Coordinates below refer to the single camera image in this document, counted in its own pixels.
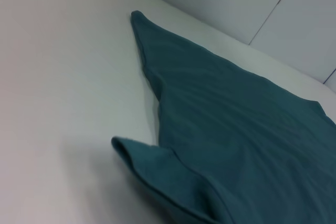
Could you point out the blue T-shirt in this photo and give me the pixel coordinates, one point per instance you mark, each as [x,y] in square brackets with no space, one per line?
[223,129]

